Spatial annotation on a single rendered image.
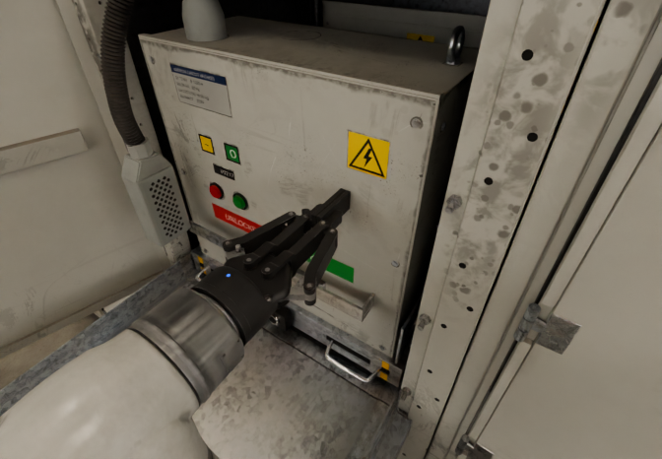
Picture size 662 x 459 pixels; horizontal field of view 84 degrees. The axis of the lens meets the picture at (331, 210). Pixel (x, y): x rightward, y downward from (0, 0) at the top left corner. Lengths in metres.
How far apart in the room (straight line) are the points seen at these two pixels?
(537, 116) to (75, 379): 0.39
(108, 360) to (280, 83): 0.35
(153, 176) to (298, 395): 0.47
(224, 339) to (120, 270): 0.68
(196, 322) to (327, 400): 0.46
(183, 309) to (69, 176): 0.56
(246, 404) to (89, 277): 0.46
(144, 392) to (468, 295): 0.33
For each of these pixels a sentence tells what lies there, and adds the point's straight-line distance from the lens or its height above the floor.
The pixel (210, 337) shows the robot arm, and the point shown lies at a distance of 0.33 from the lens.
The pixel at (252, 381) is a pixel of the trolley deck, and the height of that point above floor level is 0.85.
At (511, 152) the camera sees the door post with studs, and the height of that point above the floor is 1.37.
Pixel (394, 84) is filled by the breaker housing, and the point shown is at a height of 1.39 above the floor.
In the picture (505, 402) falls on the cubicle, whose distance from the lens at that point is 0.55.
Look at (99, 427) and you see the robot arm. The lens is 0.31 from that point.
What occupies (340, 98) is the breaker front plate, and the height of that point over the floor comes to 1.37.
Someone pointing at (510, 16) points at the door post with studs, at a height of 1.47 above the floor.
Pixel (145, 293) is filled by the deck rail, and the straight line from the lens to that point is 0.91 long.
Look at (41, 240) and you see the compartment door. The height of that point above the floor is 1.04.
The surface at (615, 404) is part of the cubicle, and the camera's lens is 0.50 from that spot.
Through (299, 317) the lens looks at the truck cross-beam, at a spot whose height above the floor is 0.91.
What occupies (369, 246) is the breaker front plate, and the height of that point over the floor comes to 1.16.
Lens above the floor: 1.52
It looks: 37 degrees down
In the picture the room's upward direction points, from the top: straight up
